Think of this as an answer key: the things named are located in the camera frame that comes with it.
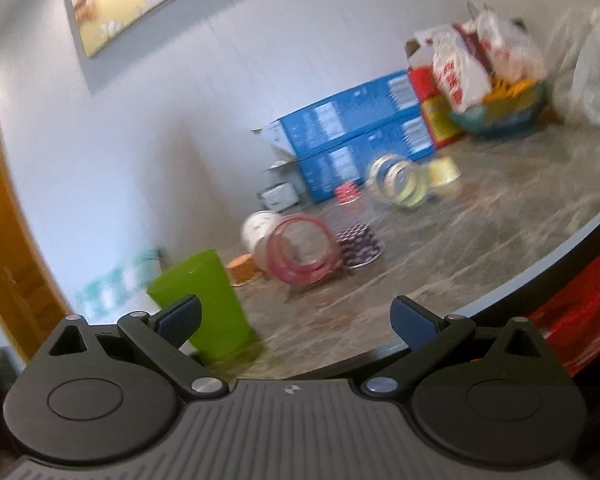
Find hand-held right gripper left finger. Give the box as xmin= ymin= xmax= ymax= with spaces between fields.
xmin=45 ymin=294 xmax=230 ymax=404

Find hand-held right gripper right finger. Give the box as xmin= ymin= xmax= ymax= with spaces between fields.
xmin=360 ymin=296 xmax=565 ymax=404

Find green plastic cup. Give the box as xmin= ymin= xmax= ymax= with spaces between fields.
xmin=146 ymin=249 xmax=255 ymax=361

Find orange small cup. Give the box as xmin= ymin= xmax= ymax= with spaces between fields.
xmin=228 ymin=254 xmax=261 ymax=286

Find dark patterned paper cup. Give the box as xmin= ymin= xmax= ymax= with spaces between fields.
xmin=334 ymin=224 xmax=386 ymax=268

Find pink transparent cup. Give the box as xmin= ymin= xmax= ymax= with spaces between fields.
xmin=266 ymin=214 xmax=342 ymax=287

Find clear glass cup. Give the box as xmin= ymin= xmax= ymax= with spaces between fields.
xmin=386 ymin=160 xmax=431 ymax=211
xmin=367 ymin=154 xmax=412 ymax=203

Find red patterned small cup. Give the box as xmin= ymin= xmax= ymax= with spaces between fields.
xmin=334 ymin=180 xmax=363 ymax=208

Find teal checked cloth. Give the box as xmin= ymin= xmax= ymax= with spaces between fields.
xmin=75 ymin=247 xmax=168 ymax=318

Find small white box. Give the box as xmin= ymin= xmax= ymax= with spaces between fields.
xmin=260 ymin=182 xmax=299 ymax=211

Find blue cardboard box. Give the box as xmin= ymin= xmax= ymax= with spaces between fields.
xmin=262 ymin=70 xmax=423 ymax=158
xmin=261 ymin=115 xmax=437 ymax=205

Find red plastic stool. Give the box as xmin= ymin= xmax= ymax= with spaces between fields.
xmin=527 ymin=232 xmax=600 ymax=378

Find wooden door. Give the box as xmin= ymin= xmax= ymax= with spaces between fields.
xmin=0 ymin=75 xmax=73 ymax=361

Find red and yellow box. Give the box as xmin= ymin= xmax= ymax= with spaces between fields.
xmin=407 ymin=65 xmax=466 ymax=150

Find teal bowl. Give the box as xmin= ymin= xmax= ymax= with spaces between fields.
xmin=447 ymin=80 xmax=551 ymax=140

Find yellow snacks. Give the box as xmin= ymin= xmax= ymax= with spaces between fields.
xmin=482 ymin=77 xmax=538 ymax=103

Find white and red packet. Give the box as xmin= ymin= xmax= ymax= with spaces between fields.
xmin=430 ymin=25 xmax=493 ymax=113

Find clear plastic bag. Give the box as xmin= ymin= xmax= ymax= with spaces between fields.
xmin=467 ymin=2 xmax=548 ymax=83

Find white plastic bag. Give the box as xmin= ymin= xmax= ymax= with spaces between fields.
xmin=550 ymin=2 xmax=600 ymax=128

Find flower wall painting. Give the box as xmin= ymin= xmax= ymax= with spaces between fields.
xmin=62 ymin=0 xmax=286 ymax=58

